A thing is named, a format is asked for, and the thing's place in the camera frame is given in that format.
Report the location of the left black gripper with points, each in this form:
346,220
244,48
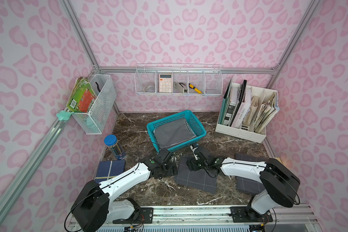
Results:
168,167

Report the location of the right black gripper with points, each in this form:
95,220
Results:
194,165

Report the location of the dark grey checked pillowcase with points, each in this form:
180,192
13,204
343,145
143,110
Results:
195,179

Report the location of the teal plastic basket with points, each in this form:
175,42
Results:
193,121

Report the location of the plain grey pillowcase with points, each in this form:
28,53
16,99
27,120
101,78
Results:
174,133

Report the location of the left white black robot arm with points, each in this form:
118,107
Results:
96,204

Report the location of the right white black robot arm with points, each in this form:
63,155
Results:
280,184

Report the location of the navy blue folded pillowcase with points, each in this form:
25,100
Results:
109,169

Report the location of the blue lidded pencil jar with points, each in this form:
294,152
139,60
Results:
115,147

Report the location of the pink white book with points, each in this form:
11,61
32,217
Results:
243,109

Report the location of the green folder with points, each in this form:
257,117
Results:
225,103

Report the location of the white file organizer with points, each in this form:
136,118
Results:
236,97

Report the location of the yellow utility knife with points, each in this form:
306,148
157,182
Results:
194,88

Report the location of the grey stapler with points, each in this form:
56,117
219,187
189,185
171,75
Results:
180,87

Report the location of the metal tape roll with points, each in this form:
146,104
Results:
150,89

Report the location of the stack of paper envelopes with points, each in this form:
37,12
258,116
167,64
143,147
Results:
262,110

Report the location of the pink white calculator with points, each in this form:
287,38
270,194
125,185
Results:
165,83

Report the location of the green red booklet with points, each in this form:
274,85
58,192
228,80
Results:
83,96

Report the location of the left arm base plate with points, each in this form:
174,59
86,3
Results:
144,215

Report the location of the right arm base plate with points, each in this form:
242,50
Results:
244,214

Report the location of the white mesh wall basket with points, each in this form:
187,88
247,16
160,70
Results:
95,120

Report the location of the white wire wall shelf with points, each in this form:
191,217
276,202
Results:
208,79

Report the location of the mint green wall hook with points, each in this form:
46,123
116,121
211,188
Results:
64,115

